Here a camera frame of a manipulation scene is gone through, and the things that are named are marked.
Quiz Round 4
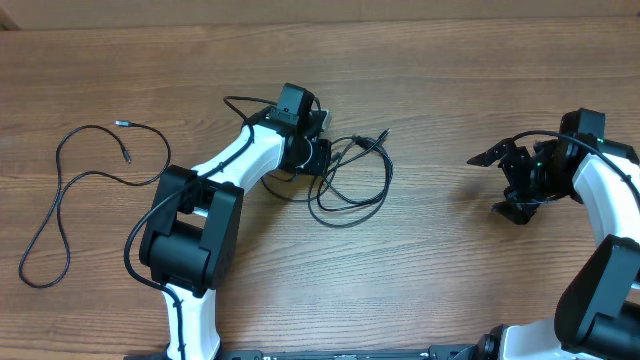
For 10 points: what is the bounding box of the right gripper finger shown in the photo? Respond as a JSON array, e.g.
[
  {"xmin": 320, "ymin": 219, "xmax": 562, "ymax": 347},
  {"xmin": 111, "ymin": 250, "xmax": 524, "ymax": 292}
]
[
  {"xmin": 467, "ymin": 139, "xmax": 515, "ymax": 167},
  {"xmin": 491, "ymin": 201, "xmax": 538, "ymax": 225}
]

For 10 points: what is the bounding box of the black cable bundle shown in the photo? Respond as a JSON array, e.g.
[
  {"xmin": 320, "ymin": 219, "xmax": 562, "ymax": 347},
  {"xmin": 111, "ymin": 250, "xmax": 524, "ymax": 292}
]
[{"xmin": 259, "ymin": 128, "xmax": 395, "ymax": 230}]

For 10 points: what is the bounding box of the separated black usb cable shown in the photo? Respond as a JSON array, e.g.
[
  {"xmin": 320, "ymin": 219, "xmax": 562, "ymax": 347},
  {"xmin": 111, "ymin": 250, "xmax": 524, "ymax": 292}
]
[{"xmin": 18, "ymin": 119, "xmax": 172, "ymax": 290}]

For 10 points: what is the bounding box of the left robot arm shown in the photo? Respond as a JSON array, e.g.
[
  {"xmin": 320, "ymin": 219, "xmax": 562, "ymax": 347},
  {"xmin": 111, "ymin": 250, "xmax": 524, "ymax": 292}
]
[{"xmin": 132, "ymin": 83, "xmax": 330, "ymax": 359}]

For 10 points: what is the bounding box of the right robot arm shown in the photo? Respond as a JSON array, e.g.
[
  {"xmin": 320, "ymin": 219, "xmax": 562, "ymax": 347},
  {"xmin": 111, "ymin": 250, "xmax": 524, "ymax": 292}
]
[{"xmin": 456, "ymin": 108, "xmax": 639, "ymax": 359}]

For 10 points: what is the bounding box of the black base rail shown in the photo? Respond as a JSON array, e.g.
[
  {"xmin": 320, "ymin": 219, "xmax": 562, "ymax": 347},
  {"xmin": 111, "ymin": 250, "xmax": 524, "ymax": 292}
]
[{"xmin": 124, "ymin": 343, "xmax": 481, "ymax": 360}]

